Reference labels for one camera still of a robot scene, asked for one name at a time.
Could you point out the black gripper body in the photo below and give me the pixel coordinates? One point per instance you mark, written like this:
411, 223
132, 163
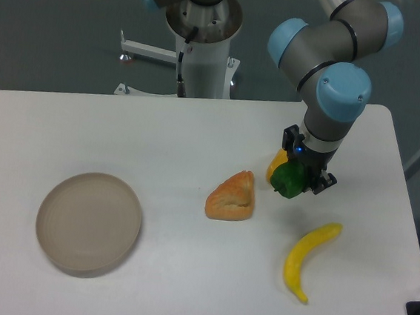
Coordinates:
313, 161

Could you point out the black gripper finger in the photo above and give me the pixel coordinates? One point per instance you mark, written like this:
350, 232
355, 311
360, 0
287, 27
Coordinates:
292, 141
318, 181

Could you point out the green pepper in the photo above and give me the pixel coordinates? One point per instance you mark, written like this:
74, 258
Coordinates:
289, 179

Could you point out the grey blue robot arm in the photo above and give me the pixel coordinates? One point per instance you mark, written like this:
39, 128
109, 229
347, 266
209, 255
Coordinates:
318, 61

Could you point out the orange yellow pepper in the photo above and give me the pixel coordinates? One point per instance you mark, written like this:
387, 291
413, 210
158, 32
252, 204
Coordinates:
279, 159

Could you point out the yellow banana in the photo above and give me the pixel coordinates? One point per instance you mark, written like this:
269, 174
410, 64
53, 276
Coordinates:
300, 251

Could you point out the orange pastry bread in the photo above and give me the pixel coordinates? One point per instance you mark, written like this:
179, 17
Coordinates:
232, 200

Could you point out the beige round plate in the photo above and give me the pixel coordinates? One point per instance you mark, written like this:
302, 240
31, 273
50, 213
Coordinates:
88, 224

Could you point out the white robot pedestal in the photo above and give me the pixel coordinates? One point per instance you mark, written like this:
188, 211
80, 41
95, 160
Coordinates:
204, 67

